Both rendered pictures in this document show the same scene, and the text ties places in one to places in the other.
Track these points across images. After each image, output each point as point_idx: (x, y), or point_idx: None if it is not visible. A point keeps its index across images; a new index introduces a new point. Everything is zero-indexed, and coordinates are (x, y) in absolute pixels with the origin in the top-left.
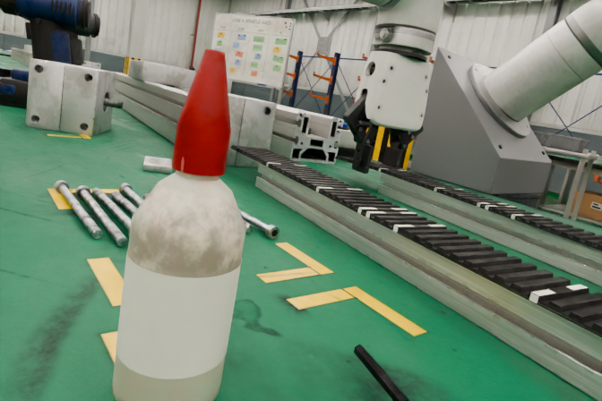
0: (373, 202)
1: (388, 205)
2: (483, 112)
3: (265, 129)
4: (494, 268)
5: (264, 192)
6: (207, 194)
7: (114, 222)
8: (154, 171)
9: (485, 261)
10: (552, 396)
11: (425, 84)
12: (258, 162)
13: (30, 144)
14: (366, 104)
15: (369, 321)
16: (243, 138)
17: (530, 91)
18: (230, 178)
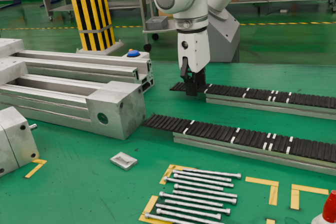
0: (258, 137)
1: (263, 135)
2: (210, 17)
3: (141, 100)
4: (333, 158)
5: (185, 144)
6: None
7: (196, 217)
8: (131, 167)
9: (327, 154)
10: None
11: (207, 37)
12: (142, 118)
13: (47, 193)
14: (189, 64)
15: (315, 198)
16: (135, 113)
17: None
18: (156, 143)
